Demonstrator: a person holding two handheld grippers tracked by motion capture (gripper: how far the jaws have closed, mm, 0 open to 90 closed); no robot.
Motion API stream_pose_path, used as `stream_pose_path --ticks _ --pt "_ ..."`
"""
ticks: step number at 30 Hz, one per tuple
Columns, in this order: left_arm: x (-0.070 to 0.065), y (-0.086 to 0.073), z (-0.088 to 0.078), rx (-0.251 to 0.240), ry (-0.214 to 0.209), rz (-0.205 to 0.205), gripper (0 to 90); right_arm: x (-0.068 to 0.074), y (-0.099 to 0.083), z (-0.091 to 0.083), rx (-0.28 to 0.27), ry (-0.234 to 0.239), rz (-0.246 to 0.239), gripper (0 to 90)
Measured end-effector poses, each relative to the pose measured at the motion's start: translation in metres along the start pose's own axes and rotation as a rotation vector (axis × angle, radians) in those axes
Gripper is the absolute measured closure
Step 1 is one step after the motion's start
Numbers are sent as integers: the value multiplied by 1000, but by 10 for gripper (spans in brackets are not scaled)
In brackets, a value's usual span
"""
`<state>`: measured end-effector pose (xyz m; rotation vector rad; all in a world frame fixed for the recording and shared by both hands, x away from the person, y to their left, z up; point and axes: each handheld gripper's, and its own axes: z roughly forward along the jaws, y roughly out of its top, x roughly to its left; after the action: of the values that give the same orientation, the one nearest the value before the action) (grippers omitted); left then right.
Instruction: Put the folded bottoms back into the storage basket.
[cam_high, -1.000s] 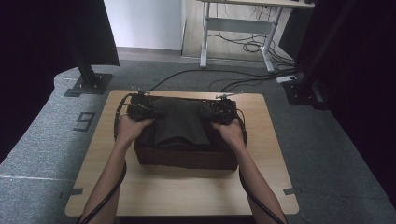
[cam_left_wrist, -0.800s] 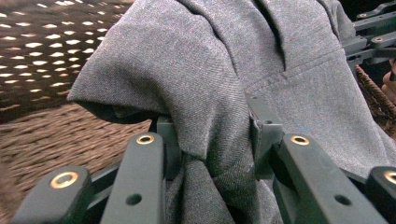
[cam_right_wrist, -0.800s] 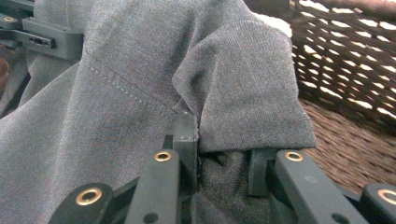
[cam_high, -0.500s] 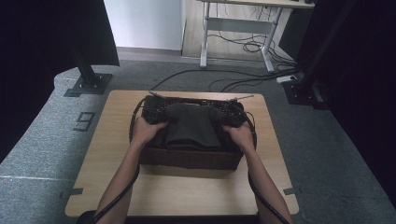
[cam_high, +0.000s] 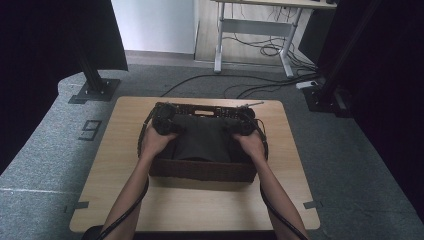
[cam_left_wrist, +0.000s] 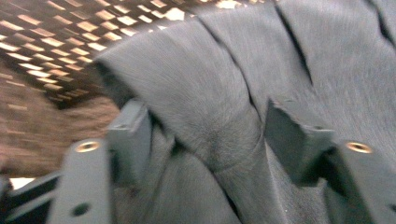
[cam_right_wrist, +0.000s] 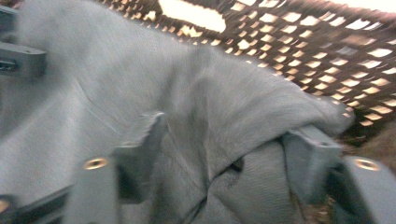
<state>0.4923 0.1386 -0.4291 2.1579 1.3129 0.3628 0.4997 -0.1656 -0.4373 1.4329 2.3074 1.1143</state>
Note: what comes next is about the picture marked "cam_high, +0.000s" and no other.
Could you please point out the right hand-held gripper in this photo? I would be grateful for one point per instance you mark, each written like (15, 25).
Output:
(245, 121)

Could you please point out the white power strip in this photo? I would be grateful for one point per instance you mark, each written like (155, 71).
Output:
(306, 84)

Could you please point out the desk with white legs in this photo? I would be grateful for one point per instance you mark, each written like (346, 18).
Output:
(256, 27)

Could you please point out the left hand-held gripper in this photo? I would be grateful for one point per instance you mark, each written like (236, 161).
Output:
(166, 118)

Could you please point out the grey tape strip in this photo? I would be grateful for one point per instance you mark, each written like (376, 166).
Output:
(311, 204)
(81, 204)

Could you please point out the black metal stand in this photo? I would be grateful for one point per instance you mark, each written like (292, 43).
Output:
(90, 73)
(328, 100)

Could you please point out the dark grey skirt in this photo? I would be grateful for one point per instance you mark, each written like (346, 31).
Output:
(203, 140)

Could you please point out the brown woven basket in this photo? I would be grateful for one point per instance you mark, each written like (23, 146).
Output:
(200, 171)

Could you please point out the person's right hand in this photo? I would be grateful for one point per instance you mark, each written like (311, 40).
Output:
(253, 146)

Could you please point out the black curtain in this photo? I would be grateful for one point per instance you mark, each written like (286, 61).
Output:
(393, 100)
(33, 66)

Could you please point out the person's left hand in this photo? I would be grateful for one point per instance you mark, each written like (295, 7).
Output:
(154, 143)

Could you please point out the person's left leg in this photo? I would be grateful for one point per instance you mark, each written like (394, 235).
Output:
(91, 234)

